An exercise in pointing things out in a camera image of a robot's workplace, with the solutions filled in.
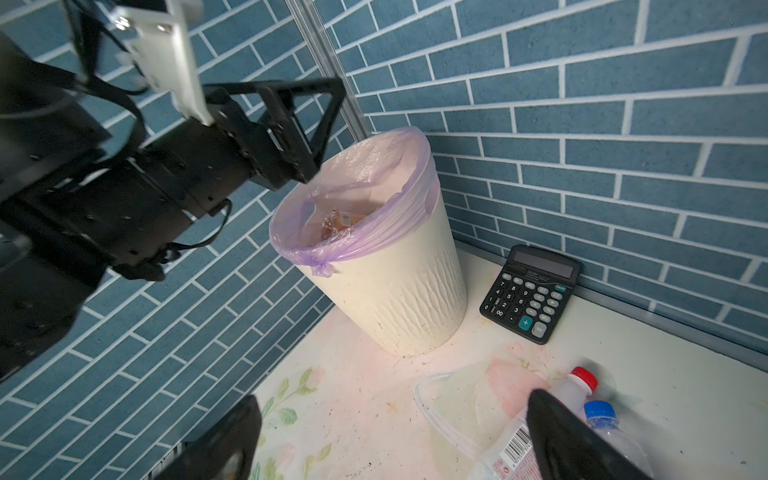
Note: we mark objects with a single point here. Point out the brown tea bottle white cap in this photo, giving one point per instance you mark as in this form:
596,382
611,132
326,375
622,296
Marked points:
338,221

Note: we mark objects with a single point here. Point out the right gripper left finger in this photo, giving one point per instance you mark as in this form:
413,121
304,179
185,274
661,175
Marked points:
224,451

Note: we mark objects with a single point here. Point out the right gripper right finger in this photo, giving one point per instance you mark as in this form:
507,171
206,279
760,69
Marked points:
566,448

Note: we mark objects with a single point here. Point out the clear plastic film on table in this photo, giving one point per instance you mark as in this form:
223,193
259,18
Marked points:
471,406

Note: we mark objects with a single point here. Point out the white bin with pink liner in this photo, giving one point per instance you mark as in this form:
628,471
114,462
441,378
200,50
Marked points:
396,274

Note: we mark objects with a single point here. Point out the white bottle with red cap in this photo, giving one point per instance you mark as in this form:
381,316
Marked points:
512,455

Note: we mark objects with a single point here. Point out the clear bottle blue label blue cap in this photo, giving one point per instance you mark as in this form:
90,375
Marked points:
603,420

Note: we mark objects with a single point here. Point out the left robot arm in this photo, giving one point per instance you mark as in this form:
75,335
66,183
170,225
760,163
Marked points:
59,132

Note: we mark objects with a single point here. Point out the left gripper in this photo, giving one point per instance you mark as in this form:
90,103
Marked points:
180,180

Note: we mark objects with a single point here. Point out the black desk calculator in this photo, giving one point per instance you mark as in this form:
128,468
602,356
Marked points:
531,292

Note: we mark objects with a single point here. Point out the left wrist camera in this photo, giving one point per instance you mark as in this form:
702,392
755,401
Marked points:
163,51

